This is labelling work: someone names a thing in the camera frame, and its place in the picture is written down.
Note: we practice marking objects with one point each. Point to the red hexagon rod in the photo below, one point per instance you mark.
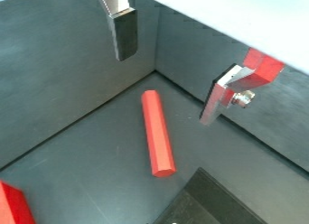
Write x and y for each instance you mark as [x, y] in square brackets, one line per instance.
[160, 148]

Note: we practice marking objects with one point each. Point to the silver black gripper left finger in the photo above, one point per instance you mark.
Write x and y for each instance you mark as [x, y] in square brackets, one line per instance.
[122, 17]

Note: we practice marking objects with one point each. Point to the red peg board base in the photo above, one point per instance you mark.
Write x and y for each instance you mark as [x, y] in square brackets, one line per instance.
[15, 211]

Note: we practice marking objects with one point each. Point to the silver red gripper right finger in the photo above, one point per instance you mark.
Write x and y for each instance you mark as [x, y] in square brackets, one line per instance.
[232, 86]

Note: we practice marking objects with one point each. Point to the black curved cradle stand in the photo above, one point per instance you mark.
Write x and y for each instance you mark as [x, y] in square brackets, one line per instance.
[207, 203]

